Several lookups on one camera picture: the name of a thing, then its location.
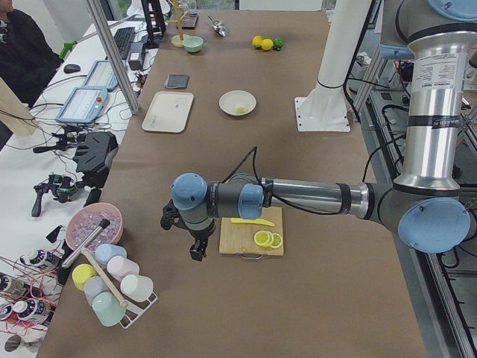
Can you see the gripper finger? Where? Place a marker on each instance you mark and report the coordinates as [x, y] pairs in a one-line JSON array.
[[198, 250]]

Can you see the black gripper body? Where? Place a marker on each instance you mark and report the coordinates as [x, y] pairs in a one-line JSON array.
[[200, 235]]

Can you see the cream round plate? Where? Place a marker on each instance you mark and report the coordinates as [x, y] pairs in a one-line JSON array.
[[237, 102]]

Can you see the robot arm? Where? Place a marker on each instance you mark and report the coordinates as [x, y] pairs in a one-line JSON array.
[[421, 205]]

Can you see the cream rabbit tray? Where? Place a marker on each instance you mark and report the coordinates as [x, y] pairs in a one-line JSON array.
[[168, 112]]

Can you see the wooden cutting board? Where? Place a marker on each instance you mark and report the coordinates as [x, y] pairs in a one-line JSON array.
[[238, 238]]

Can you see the lemon slices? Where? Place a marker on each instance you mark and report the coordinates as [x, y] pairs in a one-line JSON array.
[[267, 239]]

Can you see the metal tongs black tip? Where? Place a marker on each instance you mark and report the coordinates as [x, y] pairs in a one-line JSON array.
[[67, 262]]

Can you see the yellow plastic knife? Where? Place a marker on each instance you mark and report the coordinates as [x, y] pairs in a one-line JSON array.
[[262, 222]]

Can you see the pastel cups rack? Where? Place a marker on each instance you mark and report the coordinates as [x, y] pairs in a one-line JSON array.
[[125, 305]]

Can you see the pink ice bucket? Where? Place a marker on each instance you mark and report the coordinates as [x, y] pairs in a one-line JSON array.
[[86, 220]]

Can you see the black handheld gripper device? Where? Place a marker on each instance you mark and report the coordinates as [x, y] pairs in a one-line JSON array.
[[62, 187]]

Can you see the grey folded cloth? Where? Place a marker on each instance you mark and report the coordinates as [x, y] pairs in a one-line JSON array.
[[176, 82]]

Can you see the blue teach pendant upper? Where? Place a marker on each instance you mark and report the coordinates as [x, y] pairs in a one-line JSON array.
[[83, 105]]

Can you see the bottles rack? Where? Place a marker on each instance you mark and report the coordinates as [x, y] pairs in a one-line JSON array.
[[20, 282]]

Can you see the mint green bowl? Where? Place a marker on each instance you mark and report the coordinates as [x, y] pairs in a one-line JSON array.
[[193, 44]]

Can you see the wooden cup stand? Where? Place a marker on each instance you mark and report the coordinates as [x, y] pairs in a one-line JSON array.
[[180, 12]]

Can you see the black computer mouse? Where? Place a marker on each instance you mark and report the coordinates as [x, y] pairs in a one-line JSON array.
[[71, 68]]

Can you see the black keyboard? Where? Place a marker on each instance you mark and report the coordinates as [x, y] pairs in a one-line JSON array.
[[123, 38]]

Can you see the wooden block at edge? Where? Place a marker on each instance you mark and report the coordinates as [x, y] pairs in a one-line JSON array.
[[14, 114]]

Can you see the yellow lemon outer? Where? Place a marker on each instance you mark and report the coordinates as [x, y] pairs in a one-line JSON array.
[[257, 41]]

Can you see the metal ice scoop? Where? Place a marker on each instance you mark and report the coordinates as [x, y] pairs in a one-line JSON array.
[[218, 26]]

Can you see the yellow lemon near plate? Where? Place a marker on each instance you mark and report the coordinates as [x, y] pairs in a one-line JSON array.
[[267, 44]]

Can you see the green lime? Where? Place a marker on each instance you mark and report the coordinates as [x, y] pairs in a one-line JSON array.
[[278, 43]]

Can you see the person in black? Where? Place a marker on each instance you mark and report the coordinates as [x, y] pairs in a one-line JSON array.
[[27, 61]]

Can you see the aluminium frame post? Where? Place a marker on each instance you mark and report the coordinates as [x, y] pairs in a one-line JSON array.
[[95, 9]]

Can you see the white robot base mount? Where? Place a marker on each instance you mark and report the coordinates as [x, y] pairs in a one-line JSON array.
[[324, 109]]

